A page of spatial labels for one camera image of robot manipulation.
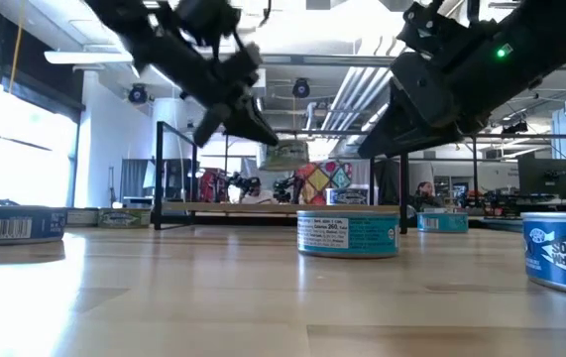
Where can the black ceiling spotlight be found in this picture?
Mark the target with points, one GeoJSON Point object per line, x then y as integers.
{"type": "Point", "coordinates": [514, 128]}

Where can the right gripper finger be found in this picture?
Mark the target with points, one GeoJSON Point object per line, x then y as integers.
{"type": "Point", "coordinates": [401, 144]}
{"type": "Point", "coordinates": [386, 111]}

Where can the white ceiling pipes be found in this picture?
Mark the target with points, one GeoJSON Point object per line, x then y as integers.
{"type": "Point", "coordinates": [357, 94]}

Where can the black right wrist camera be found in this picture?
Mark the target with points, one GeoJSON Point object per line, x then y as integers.
{"type": "Point", "coordinates": [436, 25]}

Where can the black upright panel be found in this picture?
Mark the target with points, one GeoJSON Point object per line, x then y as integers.
{"type": "Point", "coordinates": [389, 181]}

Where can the teal label tuna can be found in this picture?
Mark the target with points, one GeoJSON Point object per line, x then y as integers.
{"type": "Point", "coordinates": [348, 235]}
{"type": "Point", "coordinates": [442, 222]}

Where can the black background monitor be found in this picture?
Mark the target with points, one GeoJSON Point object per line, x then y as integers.
{"type": "Point", "coordinates": [552, 177]}

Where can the thin black rig frame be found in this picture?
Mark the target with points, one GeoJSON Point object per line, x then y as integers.
{"type": "Point", "coordinates": [510, 135]}

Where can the person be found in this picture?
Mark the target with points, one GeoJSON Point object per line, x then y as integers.
{"type": "Point", "coordinates": [257, 192]}
{"type": "Point", "coordinates": [424, 193]}

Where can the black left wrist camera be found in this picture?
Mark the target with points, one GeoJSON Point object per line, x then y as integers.
{"type": "Point", "coordinates": [208, 15]}

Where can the green label can gold lid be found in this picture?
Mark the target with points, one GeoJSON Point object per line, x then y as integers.
{"type": "Point", "coordinates": [124, 218]}
{"type": "Point", "coordinates": [285, 156]}

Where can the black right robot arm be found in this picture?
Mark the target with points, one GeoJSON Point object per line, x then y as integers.
{"type": "Point", "coordinates": [535, 59]}

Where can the green label can silver lid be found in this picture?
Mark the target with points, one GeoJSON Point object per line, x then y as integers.
{"type": "Point", "coordinates": [81, 217]}

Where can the grey overhead crossbar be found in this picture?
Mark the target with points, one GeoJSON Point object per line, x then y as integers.
{"type": "Point", "coordinates": [322, 60]}

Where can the grey curtain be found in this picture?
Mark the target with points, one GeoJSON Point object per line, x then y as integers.
{"type": "Point", "coordinates": [134, 178]}

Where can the blue label tuna can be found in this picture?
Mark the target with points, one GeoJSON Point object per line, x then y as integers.
{"type": "Point", "coordinates": [347, 197]}
{"type": "Point", "coordinates": [12, 225]}
{"type": "Point", "coordinates": [565, 255]}

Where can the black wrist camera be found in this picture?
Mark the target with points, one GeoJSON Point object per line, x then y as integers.
{"type": "Point", "coordinates": [208, 15]}
{"type": "Point", "coordinates": [436, 25]}

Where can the white ceiling light fixture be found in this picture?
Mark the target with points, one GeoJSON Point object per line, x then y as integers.
{"type": "Point", "coordinates": [89, 57]}

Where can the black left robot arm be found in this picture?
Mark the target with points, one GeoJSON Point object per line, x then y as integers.
{"type": "Point", "coordinates": [163, 47]}

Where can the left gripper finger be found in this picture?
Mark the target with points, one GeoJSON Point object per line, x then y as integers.
{"type": "Point", "coordinates": [210, 129]}
{"type": "Point", "coordinates": [250, 126]}

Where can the wooden shelf black metal legs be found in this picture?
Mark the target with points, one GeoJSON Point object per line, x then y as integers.
{"type": "Point", "coordinates": [262, 208]}

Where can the colourful patterned panel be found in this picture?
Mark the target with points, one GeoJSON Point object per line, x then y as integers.
{"type": "Point", "coordinates": [324, 181]}

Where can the red black background robots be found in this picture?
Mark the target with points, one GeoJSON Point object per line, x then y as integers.
{"type": "Point", "coordinates": [486, 201]}

